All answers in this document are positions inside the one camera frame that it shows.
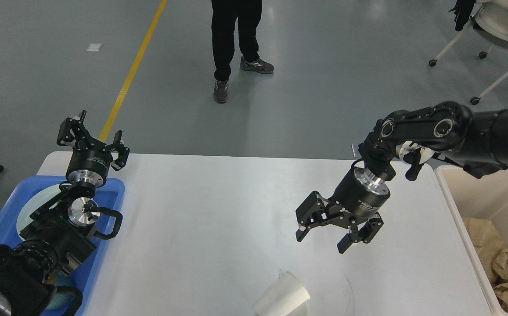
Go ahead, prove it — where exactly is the white paper cup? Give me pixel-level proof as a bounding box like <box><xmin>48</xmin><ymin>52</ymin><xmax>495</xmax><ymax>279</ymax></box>
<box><xmin>252</xmin><ymin>271</ymin><xmax>311</xmax><ymax>316</ymax></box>

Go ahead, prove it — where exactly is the person in black trousers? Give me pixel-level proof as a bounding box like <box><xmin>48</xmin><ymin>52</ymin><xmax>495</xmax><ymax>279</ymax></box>
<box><xmin>210</xmin><ymin>0</ymin><xmax>274</xmax><ymax>104</ymax></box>

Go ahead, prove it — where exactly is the black garment on chair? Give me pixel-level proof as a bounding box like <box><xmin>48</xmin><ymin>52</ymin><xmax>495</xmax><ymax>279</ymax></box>
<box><xmin>448</xmin><ymin>0</ymin><xmax>476</xmax><ymax>32</ymax></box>

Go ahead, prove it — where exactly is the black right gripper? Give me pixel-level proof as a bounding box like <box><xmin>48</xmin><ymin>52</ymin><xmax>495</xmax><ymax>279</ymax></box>
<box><xmin>295</xmin><ymin>167</ymin><xmax>390</xmax><ymax>254</ymax></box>

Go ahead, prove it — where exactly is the brown paper bag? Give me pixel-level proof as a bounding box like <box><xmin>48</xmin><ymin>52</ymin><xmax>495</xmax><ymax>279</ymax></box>
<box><xmin>462</xmin><ymin>217</ymin><xmax>506</xmax><ymax>284</ymax></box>

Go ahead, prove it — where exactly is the blue plastic tray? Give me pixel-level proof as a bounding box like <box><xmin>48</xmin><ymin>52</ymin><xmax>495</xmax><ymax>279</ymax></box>
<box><xmin>0</xmin><ymin>176</ymin><xmax>125</xmax><ymax>316</ymax></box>

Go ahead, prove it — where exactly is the white rolling chair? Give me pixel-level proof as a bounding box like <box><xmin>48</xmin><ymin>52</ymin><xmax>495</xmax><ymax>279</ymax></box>
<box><xmin>428</xmin><ymin>0</ymin><xmax>508</xmax><ymax>105</ymax></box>

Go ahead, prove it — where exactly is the dark teal mug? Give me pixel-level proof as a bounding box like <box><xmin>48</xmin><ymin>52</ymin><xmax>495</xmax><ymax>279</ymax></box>
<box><xmin>45</xmin><ymin>273</ymin><xmax>75</xmax><ymax>312</ymax></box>

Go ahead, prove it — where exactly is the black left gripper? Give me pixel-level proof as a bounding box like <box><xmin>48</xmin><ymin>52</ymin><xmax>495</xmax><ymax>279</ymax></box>
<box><xmin>56</xmin><ymin>110</ymin><xmax>130</xmax><ymax>188</ymax></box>

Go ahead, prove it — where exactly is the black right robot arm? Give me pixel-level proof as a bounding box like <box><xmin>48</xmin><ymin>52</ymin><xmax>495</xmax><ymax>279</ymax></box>
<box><xmin>295</xmin><ymin>101</ymin><xmax>508</xmax><ymax>253</ymax></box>

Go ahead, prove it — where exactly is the left floor outlet cover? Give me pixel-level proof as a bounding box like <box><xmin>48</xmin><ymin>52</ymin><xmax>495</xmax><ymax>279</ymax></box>
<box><xmin>351</xmin><ymin>143</ymin><xmax>361</xmax><ymax>158</ymax></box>

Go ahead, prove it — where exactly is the light green plate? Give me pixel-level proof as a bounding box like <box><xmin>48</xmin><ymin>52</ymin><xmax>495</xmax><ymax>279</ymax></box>
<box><xmin>16</xmin><ymin>184</ymin><xmax>61</xmax><ymax>241</ymax></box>

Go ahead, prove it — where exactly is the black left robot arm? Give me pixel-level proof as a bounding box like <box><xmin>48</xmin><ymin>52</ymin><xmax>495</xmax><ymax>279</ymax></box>
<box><xmin>0</xmin><ymin>110</ymin><xmax>130</xmax><ymax>316</ymax></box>

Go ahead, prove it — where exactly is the beige plastic bin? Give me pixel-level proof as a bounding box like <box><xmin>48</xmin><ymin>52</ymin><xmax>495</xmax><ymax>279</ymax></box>
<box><xmin>434</xmin><ymin>165</ymin><xmax>508</xmax><ymax>316</ymax></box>

